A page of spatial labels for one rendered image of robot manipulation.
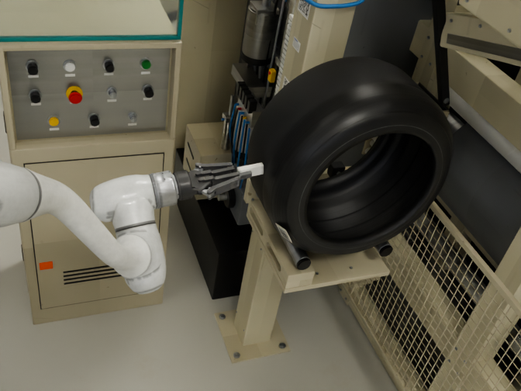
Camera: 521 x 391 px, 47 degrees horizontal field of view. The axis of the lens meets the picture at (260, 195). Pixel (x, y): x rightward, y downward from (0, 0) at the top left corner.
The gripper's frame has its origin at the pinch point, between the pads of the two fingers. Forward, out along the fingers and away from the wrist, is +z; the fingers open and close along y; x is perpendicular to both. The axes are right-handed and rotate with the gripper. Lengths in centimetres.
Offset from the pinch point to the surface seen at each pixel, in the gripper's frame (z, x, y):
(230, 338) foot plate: 2, 119, 31
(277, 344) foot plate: 21, 122, 24
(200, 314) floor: -7, 119, 48
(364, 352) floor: 58, 128, 11
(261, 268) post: 14, 73, 26
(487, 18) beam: 55, -39, -9
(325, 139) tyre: 15.8, -13.7, -10.1
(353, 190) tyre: 40, 29, 13
